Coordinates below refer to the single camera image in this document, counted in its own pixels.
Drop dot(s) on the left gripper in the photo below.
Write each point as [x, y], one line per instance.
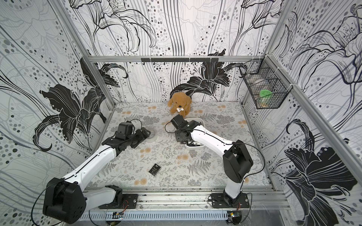
[138, 132]

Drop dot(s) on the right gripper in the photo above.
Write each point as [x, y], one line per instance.
[186, 140]

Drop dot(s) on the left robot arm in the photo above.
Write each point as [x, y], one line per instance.
[66, 198]

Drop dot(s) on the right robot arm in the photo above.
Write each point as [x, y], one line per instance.
[237, 161]

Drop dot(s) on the clear tape roll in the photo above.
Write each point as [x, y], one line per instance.
[153, 135]

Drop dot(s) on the brown plush dog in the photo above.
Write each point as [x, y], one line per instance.
[180, 103]

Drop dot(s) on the black pack front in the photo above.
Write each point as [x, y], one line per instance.
[155, 169]

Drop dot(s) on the green lidded container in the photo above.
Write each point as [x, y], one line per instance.
[265, 97]

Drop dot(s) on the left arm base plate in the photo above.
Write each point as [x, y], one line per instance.
[122, 201]

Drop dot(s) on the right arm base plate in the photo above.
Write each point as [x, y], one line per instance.
[222, 200]

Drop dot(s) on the white cable duct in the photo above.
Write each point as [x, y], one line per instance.
[153, 215]

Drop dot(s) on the black wire basket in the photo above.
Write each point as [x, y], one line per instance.
[258, 74]

